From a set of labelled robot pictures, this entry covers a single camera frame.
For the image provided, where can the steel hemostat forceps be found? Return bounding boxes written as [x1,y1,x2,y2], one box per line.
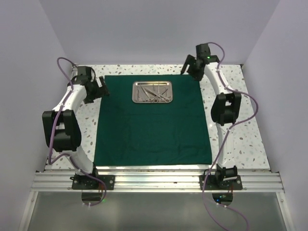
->
[157,83,166,99]

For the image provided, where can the steel tweezers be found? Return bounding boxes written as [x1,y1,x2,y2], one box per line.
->
[137,86,144,101]
[143,88,155,99]

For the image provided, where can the dark green surgical cloth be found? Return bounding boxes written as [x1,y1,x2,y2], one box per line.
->
[94,75,212,166]

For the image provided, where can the steel surgical scissors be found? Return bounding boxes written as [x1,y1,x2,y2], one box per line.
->
[142,88,171,103]

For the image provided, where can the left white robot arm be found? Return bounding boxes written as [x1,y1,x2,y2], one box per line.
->
[42,66,109,190]

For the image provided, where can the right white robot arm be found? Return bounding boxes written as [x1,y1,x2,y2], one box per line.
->
[180,43,242,189]

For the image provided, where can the stainless steel instrument tray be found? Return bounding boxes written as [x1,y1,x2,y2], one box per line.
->
[132,81,173,103]

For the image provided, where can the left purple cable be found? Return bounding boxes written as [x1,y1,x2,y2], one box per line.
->
[47,57,107,207]

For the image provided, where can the purple cable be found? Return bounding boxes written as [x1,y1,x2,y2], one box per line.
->
[47,57,107,207]
[201,42,259,231]

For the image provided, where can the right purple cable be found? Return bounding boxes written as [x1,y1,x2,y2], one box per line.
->
[201,42,259,231]

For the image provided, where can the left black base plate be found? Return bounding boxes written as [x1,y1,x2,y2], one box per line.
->
[70,174,115,190]

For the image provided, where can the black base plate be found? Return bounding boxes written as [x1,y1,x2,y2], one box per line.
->
[70,174,115,190]
[199,175,243,191]

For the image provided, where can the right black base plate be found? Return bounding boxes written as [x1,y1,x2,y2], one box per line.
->
[199,175,243,191]

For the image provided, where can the aluminium mounting rail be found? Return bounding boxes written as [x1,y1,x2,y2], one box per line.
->
[19,166,295,231]

